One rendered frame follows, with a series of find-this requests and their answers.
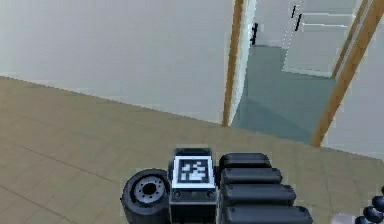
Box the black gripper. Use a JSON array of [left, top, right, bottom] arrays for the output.
[[120, 168, 172, 224]]

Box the black coiled cable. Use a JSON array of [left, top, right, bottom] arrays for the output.
[[354, 186, 384, 224]]

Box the white room door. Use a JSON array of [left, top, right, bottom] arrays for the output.
[[229, 0, 258, 126]]

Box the black door handle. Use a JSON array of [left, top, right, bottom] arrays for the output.
[[250, 22, 260, 46]]

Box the white fridge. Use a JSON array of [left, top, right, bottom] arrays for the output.
[[281, 0, 364, 78]]

